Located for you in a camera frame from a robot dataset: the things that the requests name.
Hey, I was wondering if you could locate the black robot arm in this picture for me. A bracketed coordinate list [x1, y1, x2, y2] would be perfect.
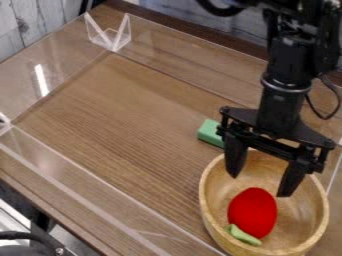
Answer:
[196, 0, 342, 197]

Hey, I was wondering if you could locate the green foam block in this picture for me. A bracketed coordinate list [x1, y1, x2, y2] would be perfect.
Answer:
[196, 119, 223, 148]

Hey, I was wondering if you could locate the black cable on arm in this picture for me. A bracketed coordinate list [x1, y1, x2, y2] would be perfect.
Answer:
[304, 71, 342, 121]

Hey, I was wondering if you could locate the black metal bracket bottom left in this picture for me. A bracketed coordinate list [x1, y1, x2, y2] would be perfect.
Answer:
[29, 222, 77, 256]

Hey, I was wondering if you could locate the red plush fruit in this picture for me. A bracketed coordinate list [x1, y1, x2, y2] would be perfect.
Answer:
[227, 187, 278, 239]

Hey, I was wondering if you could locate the black cable bottom left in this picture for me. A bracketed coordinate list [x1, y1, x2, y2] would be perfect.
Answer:
[0, 229, 44, 256]

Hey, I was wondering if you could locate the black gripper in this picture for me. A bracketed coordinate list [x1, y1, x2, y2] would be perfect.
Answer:
[216, 77, 335, 197]

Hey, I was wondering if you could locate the wooden bowl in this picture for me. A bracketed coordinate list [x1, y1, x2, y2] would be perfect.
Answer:
[199, 150, 330, 256]

